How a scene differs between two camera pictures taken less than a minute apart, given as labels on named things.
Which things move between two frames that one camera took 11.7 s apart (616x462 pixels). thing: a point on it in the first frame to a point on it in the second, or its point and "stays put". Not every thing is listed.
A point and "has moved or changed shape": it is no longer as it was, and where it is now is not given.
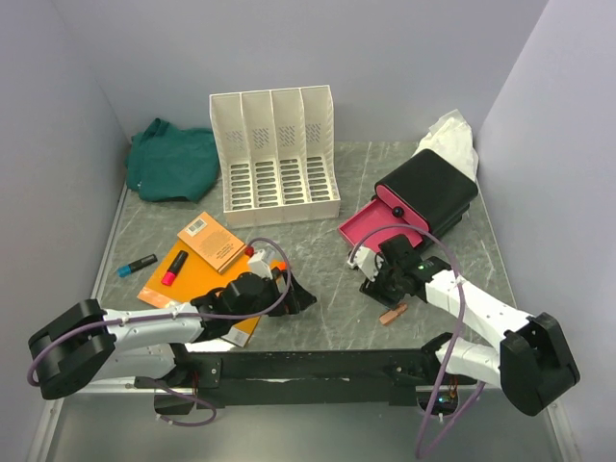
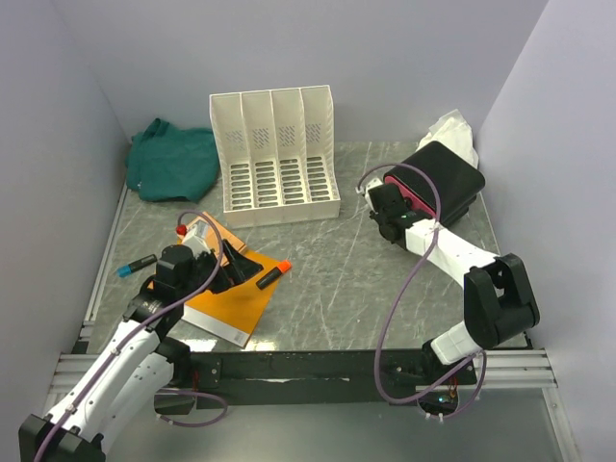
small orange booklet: (213, 242) stays put
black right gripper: (375, 289) to (374, 217)
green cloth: (166, 163) stays put
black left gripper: (298, 298) to (238, 266)
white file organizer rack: (276, 153) stays put
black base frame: (298, 377) stays put
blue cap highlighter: (125, 269) stays put
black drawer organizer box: (433, 191) has moved or changed shape
